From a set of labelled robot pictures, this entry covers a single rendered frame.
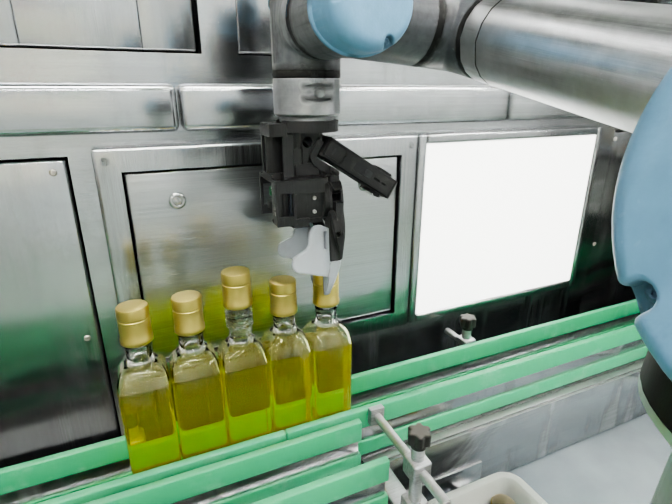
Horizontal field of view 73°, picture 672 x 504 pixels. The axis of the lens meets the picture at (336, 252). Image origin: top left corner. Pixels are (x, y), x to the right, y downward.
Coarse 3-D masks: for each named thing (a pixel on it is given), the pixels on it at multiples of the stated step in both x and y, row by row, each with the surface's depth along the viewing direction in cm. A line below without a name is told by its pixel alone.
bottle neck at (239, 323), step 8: (232, 312) 54; (240, 312) 54; (248, 312) 55; (232, 320) 54; (240, 320) 54; (248, 320) 55; (232, 328) 55; (240, 328) 55; (248, 328) 55; (232, 336) 56; (240, 336) 55; (248, 336) 56
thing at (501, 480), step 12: (480, 480) 68; (492, 480) 68; (504, 480) 68; (516, 480) 68; (456, 492) 65; (468, 492) 66; (480, 492) 67; (492, 492) 68; (504, 492) 69; (516, 492) 68; (528, 492) 66
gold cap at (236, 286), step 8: (224, 272) 53; (232, 272) 53; (240, 272) 53; (248, 272) 54; (224, 280) 53; (232, 280) 53; (240, 280) 53; (248, 280) 54; (224, 288) 53; (232, 288) 53; (240, 288) 53; (248, 288) 54; (224, 296) 54; (232, 296) 53; (240, 296) 53; (248, 296) 54; (224, 304) 54; (232, 304) 54; (240, 304) 54; (248, 304) 54
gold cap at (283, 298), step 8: (272, 280) 57; (280, 280) 57; (288, 280) 57; (272, 288) 56; (280, 288) 56; (288, 288) 56; (272, 296) 57; (280, 296) 56; (288, 296) 56; (296, 296) 58; (272, 304) 57; (280, 304) 57; (288, 304) 57; (296, 304) 58; (272, 312) 57; (280, 312) 57; (288, 312) 57; (296, 312) 58
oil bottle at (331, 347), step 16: (320, 336) 59; (336, 336) 60; (320, 352) 59; (336, 352) 60; (320, 368) 60; (336, 368) 61; (320, 384) 61; (336, 384) 62; (320, 400) 62; (336, 400) 63; (320, 416) 63
